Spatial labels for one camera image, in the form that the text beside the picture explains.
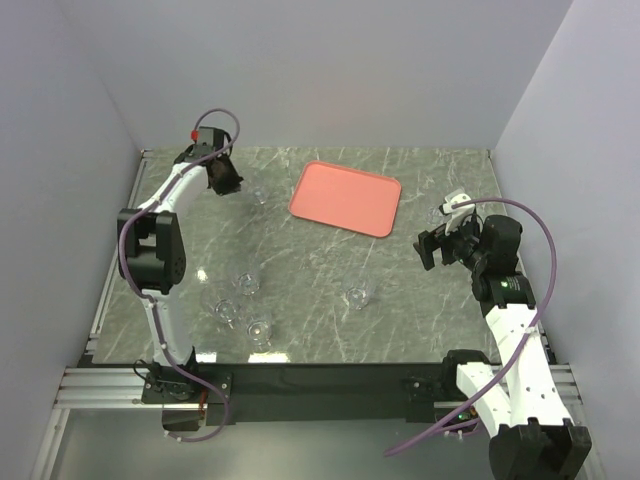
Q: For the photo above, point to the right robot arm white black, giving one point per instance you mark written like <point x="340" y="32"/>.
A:
<point x="532" y="434"/>

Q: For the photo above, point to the clear glass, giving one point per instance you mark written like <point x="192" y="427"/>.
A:
<point x="435" y="217"/>
<point x="220" y="301"/>
<point x="246" y="278"/>
<point x="259" y="191"/>
<point x="258" y="328"/>
<point x="358" y="289"/>

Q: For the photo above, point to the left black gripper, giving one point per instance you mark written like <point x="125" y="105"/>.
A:
<point x="233" y="184"/>

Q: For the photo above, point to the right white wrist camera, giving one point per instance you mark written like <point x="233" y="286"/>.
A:
<point x="457" y="206"/>

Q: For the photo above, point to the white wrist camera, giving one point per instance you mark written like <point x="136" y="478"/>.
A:
<point x="210" y="137"/>
<point x="457" y="206"/>

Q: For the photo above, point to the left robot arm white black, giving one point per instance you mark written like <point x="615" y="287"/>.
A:
<point x="152" y="260"/>

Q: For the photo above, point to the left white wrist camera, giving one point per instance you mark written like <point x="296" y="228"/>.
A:
<point x="210" y="137"/>

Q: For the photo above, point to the aluminium rail frame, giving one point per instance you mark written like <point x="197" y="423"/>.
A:
<point x="86" y="358"/>

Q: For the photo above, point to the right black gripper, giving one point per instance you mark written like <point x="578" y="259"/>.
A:
<point x="428" y="241"/>

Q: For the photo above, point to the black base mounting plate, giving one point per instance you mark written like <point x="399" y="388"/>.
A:
<point x="272" y="392"/>

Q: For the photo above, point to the pink plastic tray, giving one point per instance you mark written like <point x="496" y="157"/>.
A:
<point x="346" y="198"/>

